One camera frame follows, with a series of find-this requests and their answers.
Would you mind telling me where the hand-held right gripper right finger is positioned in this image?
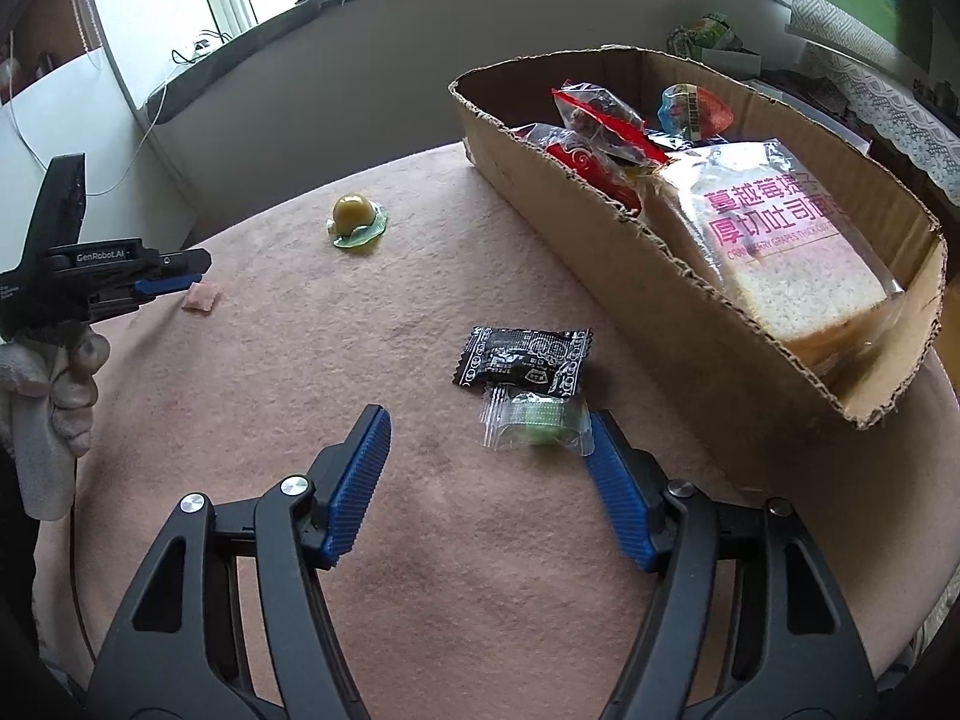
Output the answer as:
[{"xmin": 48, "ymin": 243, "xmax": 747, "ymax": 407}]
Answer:
[{"xmin": 585, "ymin": 411, "xmax": 880, "ymax": 720}]

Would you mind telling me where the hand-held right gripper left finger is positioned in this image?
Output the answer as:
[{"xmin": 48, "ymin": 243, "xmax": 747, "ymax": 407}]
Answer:
[{"xmin": 86, "ymin": 403, "xmax": 393, "ymax": 720}]

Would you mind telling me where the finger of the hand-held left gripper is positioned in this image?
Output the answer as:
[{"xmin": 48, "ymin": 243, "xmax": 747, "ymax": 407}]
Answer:
[
  {"xmin": 145, "ymin": 246, "xmax": 214, "ymax": 277},
  {"xmin": 88, "ymin": 274, "xmax": 206, "ymax": 324}
]

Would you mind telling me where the clear green candy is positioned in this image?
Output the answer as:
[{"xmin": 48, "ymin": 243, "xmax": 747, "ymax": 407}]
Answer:
[{"xmin": 480, "ymin": 382, "xmax": 594, "ymax": 452}]

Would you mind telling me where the cardboard box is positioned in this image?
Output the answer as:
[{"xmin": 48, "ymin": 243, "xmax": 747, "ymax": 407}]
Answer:
[{"xmin": 448, "ymin": 45, "xmax": 948, "ymax": 431}]

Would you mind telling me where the clear red-edged dried fruit packet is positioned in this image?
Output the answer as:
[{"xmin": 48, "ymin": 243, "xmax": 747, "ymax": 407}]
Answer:
[
  {"xmin": 516, "ymin": 123, "xmax": 647, "ymax": 220},
  {"xmin": 551, "ymin": 82, "xmax": 670, "ymax": 167}
]

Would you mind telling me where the person's left hand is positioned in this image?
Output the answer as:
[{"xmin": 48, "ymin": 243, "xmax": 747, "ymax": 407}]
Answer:
[{"xmin": 0, "ymin": 328, "xmax": 111, "ymax": 522}]

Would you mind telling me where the black snack packet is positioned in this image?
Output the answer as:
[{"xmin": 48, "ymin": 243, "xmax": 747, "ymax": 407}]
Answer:
[{"xmin": 451, "ymin": 325, "xmax": 594, "ymax": 397}]

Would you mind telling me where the yellow jelly cup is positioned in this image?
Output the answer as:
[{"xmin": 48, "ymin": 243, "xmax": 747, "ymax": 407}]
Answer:
[{"xmin": 325, "ymin": 193, "xmax": 392, "ymax": 251}]

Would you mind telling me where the dark grey windowsill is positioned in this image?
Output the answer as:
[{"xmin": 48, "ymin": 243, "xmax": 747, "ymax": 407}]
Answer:
[{"xmin": 145, "ymin": 0, "xmax": 797, "ymax": 130}]

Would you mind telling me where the sliced bread packet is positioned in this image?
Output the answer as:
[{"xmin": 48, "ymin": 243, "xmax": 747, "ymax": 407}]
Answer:
[{"xmin": 647, "ymin": 138, "xmax": 910, "ymax": 377}]

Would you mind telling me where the green plastic bag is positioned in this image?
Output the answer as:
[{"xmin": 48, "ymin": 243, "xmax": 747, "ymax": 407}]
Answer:
[{"xmin": 666, "ymin": 12, "xmax": 745, "ymax": 62}]

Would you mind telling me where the lace covered side table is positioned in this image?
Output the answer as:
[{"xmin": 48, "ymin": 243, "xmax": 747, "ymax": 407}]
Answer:
[{"xmin": 786, "ymin": 0, "xmax": 960, "ymax": 205}]

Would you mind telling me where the dark ornament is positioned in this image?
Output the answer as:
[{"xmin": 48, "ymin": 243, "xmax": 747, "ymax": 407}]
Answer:
[{"xmin": 910, "ymin": 78, "xmax": 960, "ymax": 111}]

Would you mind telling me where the thin white cable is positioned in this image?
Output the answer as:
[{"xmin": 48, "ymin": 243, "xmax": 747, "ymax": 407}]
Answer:
[{"xmin": 6, "ymin": 86, "xmax": 175, "ymax": 197}]

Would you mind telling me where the black cable on windowsill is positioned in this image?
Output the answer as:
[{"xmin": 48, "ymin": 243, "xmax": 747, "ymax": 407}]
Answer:
[{"xmin": 170, "ymin": 28, "xmax": 235, "ymax": 66}]

